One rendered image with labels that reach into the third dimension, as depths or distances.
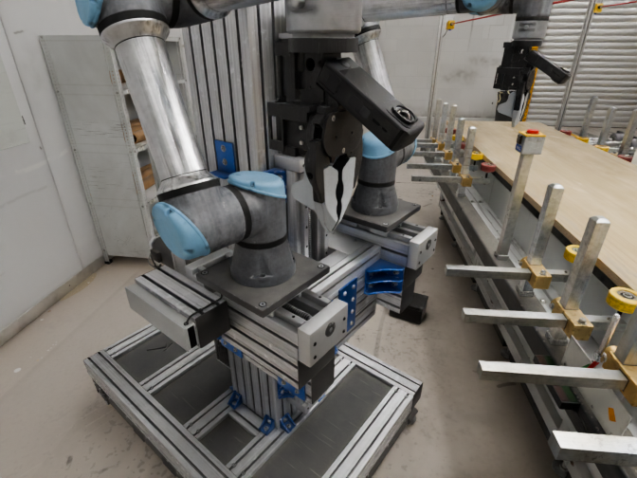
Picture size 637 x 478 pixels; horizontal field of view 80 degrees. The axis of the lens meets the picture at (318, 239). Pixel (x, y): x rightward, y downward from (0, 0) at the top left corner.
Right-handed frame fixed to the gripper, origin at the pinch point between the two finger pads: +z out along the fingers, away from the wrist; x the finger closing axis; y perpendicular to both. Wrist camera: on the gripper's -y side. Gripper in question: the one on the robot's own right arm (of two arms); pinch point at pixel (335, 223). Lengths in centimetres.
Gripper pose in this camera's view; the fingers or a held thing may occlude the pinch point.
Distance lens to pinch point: 46.8
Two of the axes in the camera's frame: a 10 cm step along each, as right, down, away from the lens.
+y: -7.8, -2.9, 5.5
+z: 0.0, 8.9, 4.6
